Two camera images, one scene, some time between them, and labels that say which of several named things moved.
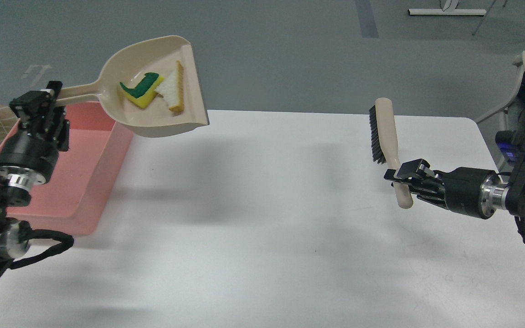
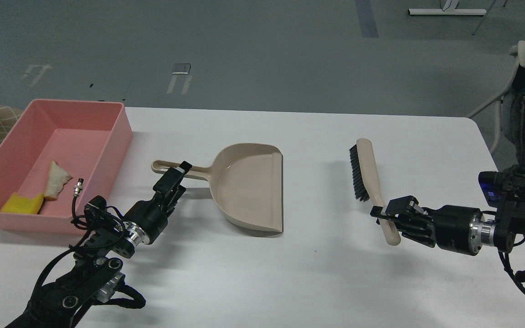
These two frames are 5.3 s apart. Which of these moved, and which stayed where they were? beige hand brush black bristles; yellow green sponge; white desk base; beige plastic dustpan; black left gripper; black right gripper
Moved: beige plastic dustpan; yellow green sponge; black left gripper; beige hand brush black bristles; black right gripper
Stayed: white desk base
